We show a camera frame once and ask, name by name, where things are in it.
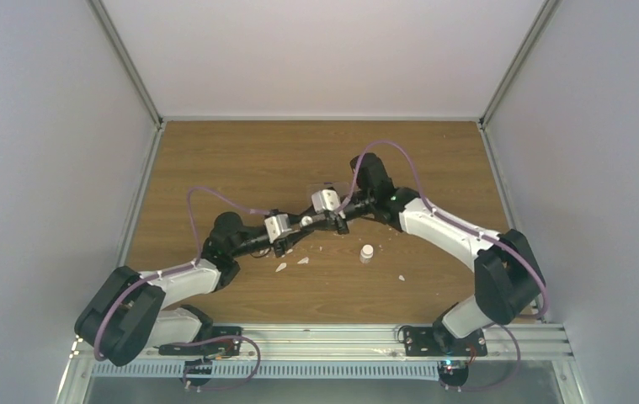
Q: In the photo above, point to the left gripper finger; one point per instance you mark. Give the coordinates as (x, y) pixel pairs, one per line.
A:
(296, 218)
(284, 244)

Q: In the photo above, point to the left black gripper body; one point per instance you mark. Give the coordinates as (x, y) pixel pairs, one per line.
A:
(284, 242)

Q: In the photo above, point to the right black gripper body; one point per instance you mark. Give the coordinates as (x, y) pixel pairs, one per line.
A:
(339, 220)

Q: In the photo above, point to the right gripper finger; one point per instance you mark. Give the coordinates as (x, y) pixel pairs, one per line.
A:
(340, 225)
(322, 223)

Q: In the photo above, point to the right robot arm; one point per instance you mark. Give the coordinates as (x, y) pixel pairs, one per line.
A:
(506, 275)

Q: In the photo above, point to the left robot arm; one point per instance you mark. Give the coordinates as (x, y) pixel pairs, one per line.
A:
(134, 310)

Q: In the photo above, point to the white pill fragments pile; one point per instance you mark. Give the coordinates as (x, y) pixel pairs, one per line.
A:
(293, 258)

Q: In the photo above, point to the capped white pill bottle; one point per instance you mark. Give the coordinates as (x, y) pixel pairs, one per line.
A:
(366, 253)

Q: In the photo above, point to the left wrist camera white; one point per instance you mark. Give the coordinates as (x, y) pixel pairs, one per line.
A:
(278, 226)

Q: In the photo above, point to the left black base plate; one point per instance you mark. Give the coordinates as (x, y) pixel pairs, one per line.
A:
(228, 346)

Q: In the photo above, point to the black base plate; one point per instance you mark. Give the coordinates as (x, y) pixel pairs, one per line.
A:
(228, 346)
(425, 341)

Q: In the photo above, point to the aluminium front rail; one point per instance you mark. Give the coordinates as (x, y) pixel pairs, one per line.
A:
(379, 342)

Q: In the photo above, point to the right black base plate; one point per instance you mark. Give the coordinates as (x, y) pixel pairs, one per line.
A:
(425, 341)

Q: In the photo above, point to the white slotted cable duct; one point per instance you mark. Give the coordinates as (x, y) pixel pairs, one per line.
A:
(274, 369)

